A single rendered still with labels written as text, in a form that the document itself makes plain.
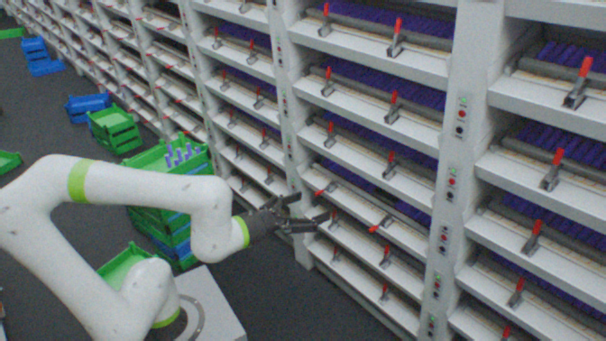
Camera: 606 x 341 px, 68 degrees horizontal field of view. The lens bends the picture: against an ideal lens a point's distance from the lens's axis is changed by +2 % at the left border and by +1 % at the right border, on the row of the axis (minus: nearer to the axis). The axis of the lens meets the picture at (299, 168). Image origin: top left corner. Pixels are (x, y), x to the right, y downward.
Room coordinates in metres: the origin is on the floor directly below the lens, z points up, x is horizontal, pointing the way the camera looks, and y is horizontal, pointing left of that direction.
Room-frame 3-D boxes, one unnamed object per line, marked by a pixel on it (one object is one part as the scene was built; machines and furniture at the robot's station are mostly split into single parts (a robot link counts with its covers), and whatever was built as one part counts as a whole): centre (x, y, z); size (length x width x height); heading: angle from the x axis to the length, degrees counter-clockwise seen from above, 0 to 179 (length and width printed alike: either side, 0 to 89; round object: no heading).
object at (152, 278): (0.93, 0.48, 0.49); 0.16 x 0.13 x 0.19; 165
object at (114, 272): (1.47, 0.86, 0.04); 0.30 x 0.20 x 0.08; 142
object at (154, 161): (1.65, 0.56, 0.52); 0.30 x 0.20 x 0.08; 136
